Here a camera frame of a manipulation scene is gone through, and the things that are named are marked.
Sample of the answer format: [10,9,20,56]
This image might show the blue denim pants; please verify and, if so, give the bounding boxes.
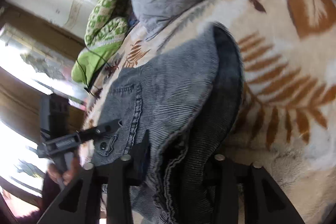
[92,23,243,223]

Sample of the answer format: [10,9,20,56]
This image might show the person's left hand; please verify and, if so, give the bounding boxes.
[47,154,81,185]

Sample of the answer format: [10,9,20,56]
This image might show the lime green cloth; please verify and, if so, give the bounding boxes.
[71,40,123,85]

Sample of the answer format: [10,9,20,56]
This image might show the green patterned quilt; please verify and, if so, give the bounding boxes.
[84,0,118,47]

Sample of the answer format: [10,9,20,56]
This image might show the leaf print fleece blanket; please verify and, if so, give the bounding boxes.
[83,0,335,223]

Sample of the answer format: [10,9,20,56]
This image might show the black cable on bed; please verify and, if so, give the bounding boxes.
[79,40,111,96]

